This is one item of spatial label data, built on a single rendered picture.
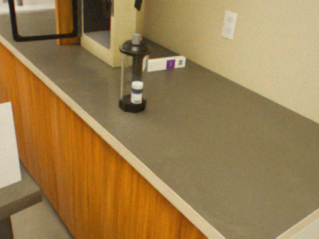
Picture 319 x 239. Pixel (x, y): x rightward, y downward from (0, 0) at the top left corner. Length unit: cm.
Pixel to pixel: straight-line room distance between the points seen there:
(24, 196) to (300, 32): 109
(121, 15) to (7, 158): 88
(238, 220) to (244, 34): 92
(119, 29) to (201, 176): 83
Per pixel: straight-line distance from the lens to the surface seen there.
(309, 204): 103
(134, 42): 121
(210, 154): 110
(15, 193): 96
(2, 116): 88
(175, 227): 106
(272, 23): 152
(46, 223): 219
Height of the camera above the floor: 156
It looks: 30 degrees down
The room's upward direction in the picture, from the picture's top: 6 degrees clockwise
